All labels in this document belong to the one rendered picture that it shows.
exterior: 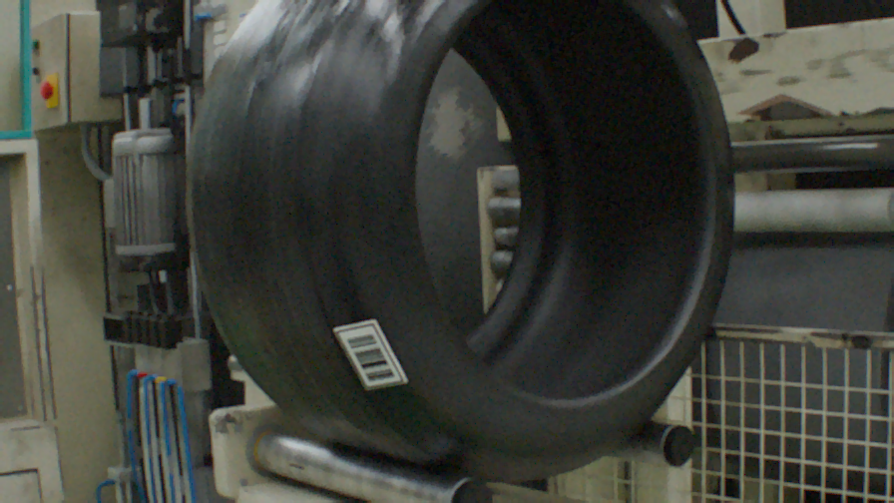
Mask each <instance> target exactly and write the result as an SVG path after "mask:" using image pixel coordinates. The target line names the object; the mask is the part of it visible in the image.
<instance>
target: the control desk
mask: <svg viewBox="0 0 894 503"><path fill-rule="evenodd" d="M56 419H57V416H56V406H55V397H54V387H53V376H52V366H51V355H50V343H49V332H48V319H47V306H46V293H45V280H44V265H43V249H42V232H41V213H40V192H39V168H38V142H37V141H33V140H29V139H26V140H5V141H0V503H66V499H65V491H64V483H63V475H62V467H61V458H60V450H59V441H58V432H57V426H55V425H53V420H56Z"/></svg>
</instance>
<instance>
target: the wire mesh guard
mask: <svg viewBox="0 0 894 503"><path fill-rule="evenodd" d="M705 339H708V340H720V342H721V376H711V375H704V342H703V344H702V346H701V356H702V375H701V374H690V373H685V374H684V376H683V397H679V396H669V397H668V398H675V399H683V407H684V421H681V420H673V419H669V408H668V400H666V418H657V417H652V418H651V419H654V420H662V421H665V422H669V421H670V422H678V423H684V425H687V424H694V425H702V447H699V446H695V447H694V448H696V449H702V470H696V469H689V468H686V464H685V465H684V468H683V467H670V466H664V465H658V464H652V463H646V462H640V461H634V460H628V459H622V458H616V457H610V456H604V457H607V458H613V459H615V478H610V477H605V476H601V458H600V459H599V475H594V474H588V473H585V466H584V467H583V472H577V471H571V473H576V474H581V475H583V494H582V493H577V492H572V491H570V486H569V472H567V488H568V491H567V490H565V487H564V474H560V475H556V476H551V477H548V490H549V493H552V494H557V495H561V496H565V492H566V493H568V497H570V493H571V494H576V495H581V496H583V500H585V496H586V497H591V498H596V499H599V503H601V500H606V501H611V502H616V503H628V502H623V501H618V485H617V481H620V482H625V483H631V484H632V503H634V484H636V485H642V486H647V487H649V503H652V487H653V488H659V489H664V490H666V491H667V503H669V491H675V492H681V493H684V503H686V494H692V495H698V496H702V503H704V499H705V497H710V498H716V499H721V503H723V500H728V501H734V502H740V503H755V502H749V501H743V479H745V480H752V481H758V482H760V503H762V482H765V483H772V484H778V485H780V503H782V487H783V485H785V486H792V487H799V488H801V490H800V503H803V488H806V489H813V490H820V491H821V503H824V491H827V492H834V493H841V494H843V498H842V503H845V494H848V495H855V496H862V497H864V503H867V497H869V498H877V499H884V500H886V503H889V500H891V501H894V498H889V486H890V474H893V475H894V472H891V471H890V458H891V448H894V445H891V422H892V421H894V418H892V394H894V391H892V351H893V352H894V333H884V332H865V331H846V330H827V329H809V328H791V327H773V326H755V325H737V324H720V323H712V324H711V326H710V329H709V331H708V333H707V336H706V338H705ZM724 341H737V342H740V366H741V378H733V377H723V342H724ZM744 342H752V343H760V361H761V380H756V379H745V378H743V343H744ZM764 343H767V344H781V382H779V381H767V380H763V344H764ZM783 345H798V346H802V383H790V382H784V370H783ZM804 346H813V347H823V385H813V384H804ZM826 347H829V348H845V387H837V386H826ZM848 349H860V350H867V389H861V388H849V387H847V372H848ZM870 350H877V351H890V389H889V391H885V390H873V389H870ZM686 376H696V377H702V399H698V398H688V397H686V384H685V377H686ZM705 377H706V378H717V379H721V401H716V400H707V399H704V378H705ZM724 379H728V380H739V381H741V403H735V402H726V401H724V389H723V380H724ZM743 381H750V382H761V405H754V404H744V403H743ZM763 383H772V384H781V407H773V406H764V405H763ZM784 385H795V386H802V409H793V408H784ZM804 386H806V387H817V388H823V411H813V410H804ZM826 388H829V389H841V390H845V414H843V413H833V412H826ZM847 390H852V391H864V392H867V416H864V415H853V414H847ZM869 392H876V393H888V394H889V418H885V417H874V416H869ZM687 400H693V401H702V423H697V422H689V421H686V401H687ZM705 402H712V403H721V425H713V424H705V407H704V403H705ZM725 404H730V405H740V406H741V428H738V427H730V426H724V405H725ZM743 406H749V407H758V408H761V430H755V429H747V428H743ZM763 408H768V409H778V410H781V433H780V432H772V431H763ZM783 410H787V411H797V412H802V435H798V434H789V433H783ZM804 412H807V413H817V414H823V437H815V436H806V435H804ZM825 414H826V415H836V416H845V419H844V440H842V439H833V438H825ZM847 417H857V418H867V420H866V442H859V441H850V440H847ZM651 419H650V420H651ZM869 419H877V420H887V421H889V439H888V445H887V444H878V443H869ZM706 426H710V427H718V428H721V449H713V448H706V447H705V427H706ZM724 428H726V429H734V430H741V452H735V451H728V450H724ZM743 431H750V432H759V433H761V448H760V455H758V454H750V453H743ZM763 433H767V434H775V435H781V458H780V457H773V456H765V455H763ZM783 435H784V436H792V437H801V438H802V440H801V460H796V459H788V458H783ZM804 438H810V439H818V440H823V445H822V463H819V462H811V461H804ZM825 440H827V441H836V442H844V466H843V465H835V464H827V463H825ZM847 443H853V444H862V445H866V462H865V468H858V467H850V466H846V447H847ZM868 445H871V446H880V447H888V471H883V470H875V469H868ZM705 450H710V451H717V452H721V473H715V472H709V471H705ZM724 453H732V454H739V455H741V473H740V476H735V475H728V474H724ZM743 455H746V456H754V457H760V479H755V478H748V477H743ZM763 458H768V459H776V460H781V464H780V482H775V481H769V480H763ZM617 459H619V460H625V461H631V462H632V481H627V480H621V479H617ZM783 460H784V461H791V462H799V463H801V485H796V484H789V483H783ZM634 462H638V463H644V464H649V484H644V483H638V482H634ZM804 463H806V464H814V465H822V488H817V487H810V486H803V467H804ZM651 465H655V466H661V467H666V468H667V487H661V486H655V485H652V483H651ZM825 466H830V467H837V468H843V491H838V490H831V489H824V468H825ZM669 468H674V469H680V470H684V491H683V490H677V489H671V488H669ZM846 469H853V470H861V471H865V492H864V494H860V493H853V492H846V491H845V483H846ZM686 471H693V472H699V473H702V494H701V493H695V492H689V491H686ZM868 471H869V472H877V473H885V474H887V496H886V497H882V496H875V495H867V479H868ZM705 473H706V474H712V475H719V476H721V497H718V496H712V495H707V494H705ZM585 475H587V476H592V477H598V478H599V497H597V496H592V495H587V494H585ZM724 476H725V477H732V478H738V479H740V500H737V499H730V498H724V497H723V479H724ZM601 478H603V479H609V480H614V481H615V494H616V500H612V499H607V498H602V497H601Z"/></svg>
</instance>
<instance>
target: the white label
mask: <svg viewBox="0 0 894 503"><path fill-rule="evenodd" d="M334 331H335V333H336V335H337V337H338V338H339V340H340V342H341V344H342V346H343V348H344V349H345V351H346V353H347V355H348V357H349V359H350V360H351V362H352V364H353V366H354V368H355V369H356V371H357V373H358V375H359V377H360V378H361V380H362V382H363V384H364V386H365V388H366V389H371V388H376V387H382V386H387V385H393V384H399V383H404V382H407V379H406V377H405V375H404V374H403V372H402V370H401V368H400V366H399V364H398V362H397V361H396V359H395V357H394V355H393V353H392V351H391V349H390V347H389V345H388V344H387V342H386V340H385V338H384V336H383V334H382V332H381V330H380V329H379V327H378V325H377V323H376V321H375V320H371V321H367V322H362V323H358V324H353V325H348V326H345V327H340V328H336V329H335V330H334Z"/></svg>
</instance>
